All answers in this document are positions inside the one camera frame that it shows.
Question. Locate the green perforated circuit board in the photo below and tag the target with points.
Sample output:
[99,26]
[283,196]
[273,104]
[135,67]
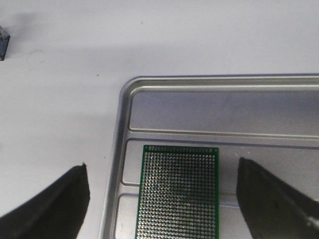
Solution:
[178,193]

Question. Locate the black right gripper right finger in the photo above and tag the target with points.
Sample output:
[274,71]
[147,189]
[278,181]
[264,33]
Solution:
[272,209]

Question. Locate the red emergency stop button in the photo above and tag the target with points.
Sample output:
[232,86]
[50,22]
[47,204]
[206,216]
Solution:
[4,40]

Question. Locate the silver metal tray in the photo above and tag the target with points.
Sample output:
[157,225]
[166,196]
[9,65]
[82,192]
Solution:
[273,120]

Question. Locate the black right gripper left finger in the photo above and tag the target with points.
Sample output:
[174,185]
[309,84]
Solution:
[57,212]

